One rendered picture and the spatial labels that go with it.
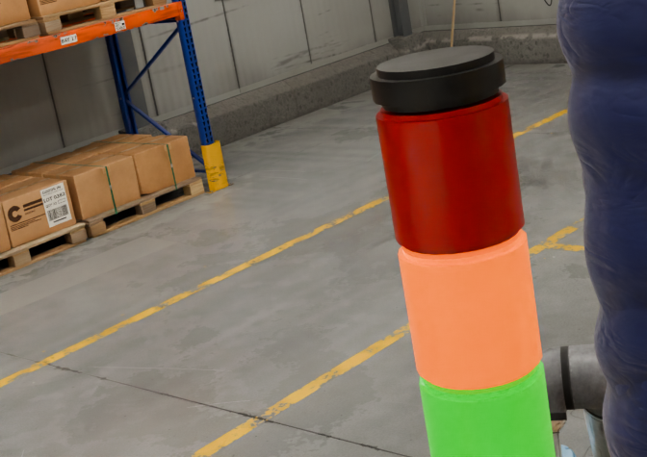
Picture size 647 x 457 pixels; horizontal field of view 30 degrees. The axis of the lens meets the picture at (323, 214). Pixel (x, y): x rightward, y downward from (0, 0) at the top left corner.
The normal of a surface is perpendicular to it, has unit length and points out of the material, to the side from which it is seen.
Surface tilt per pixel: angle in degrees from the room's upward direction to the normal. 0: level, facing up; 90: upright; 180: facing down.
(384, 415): 0
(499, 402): 90
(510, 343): 90
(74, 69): 90
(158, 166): 90
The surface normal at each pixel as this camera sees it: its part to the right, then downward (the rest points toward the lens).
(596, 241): -0.94, 0.18
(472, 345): -0.12, 0.29
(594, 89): -0.87, -0.03
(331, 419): -0.17, -0.95
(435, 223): -0.37, 0.32
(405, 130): -0.59, 0.32
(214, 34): 0.73, 0.07
